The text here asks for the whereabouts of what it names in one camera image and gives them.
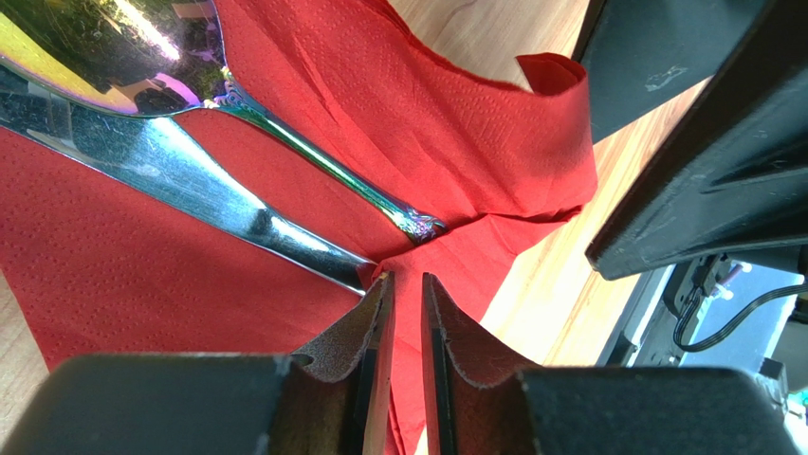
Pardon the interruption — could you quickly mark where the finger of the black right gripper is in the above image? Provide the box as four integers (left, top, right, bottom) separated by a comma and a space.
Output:
586, 1, 807, 280
572, 0, 764, 142

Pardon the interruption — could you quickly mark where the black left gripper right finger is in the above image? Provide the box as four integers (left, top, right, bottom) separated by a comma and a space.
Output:
421, 273, 797, 454

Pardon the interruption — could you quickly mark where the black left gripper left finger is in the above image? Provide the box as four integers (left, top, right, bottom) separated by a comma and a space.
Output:
3, 272, 395, 454

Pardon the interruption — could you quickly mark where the red paper napkin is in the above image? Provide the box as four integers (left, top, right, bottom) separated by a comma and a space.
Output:
1, 1, 597, 454

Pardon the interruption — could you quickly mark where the silver table knife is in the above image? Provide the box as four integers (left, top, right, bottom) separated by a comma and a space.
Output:
1, 68, 376, 296

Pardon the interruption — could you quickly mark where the iridescent rainbow spoon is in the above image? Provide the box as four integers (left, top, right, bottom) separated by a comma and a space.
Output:
1, 1, 447, 245

